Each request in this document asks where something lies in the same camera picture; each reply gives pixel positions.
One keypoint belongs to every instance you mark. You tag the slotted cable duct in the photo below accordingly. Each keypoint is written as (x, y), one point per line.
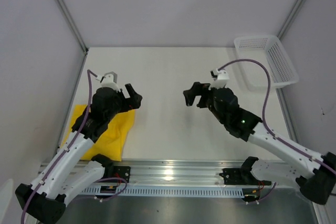
(171, 191)

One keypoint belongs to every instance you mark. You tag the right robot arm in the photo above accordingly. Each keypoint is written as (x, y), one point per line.
(311, 173)

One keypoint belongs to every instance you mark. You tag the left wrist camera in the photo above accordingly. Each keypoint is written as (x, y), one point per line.
(109, 80)

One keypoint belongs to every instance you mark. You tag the yellow shorts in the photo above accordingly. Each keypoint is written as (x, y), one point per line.
(112, 141)

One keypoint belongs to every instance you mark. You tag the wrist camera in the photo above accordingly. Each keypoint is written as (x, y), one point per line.
(220, 79)
(109, 80)

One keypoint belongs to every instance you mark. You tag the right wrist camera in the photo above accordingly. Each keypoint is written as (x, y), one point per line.
(220, 79)

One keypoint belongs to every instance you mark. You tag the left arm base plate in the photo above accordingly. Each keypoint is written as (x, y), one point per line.
(118, 171)

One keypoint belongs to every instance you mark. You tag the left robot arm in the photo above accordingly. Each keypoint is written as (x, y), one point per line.
(48, 195)

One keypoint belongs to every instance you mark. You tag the white plastic basket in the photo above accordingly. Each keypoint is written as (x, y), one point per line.
(269, 51)

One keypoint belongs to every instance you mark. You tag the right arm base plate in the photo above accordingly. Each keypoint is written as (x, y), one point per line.
(234, 176)

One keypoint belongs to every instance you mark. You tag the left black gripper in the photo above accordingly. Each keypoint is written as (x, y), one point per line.
(132, 103)

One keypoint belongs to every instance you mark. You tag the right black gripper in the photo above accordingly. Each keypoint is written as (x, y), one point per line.
(197, 88)

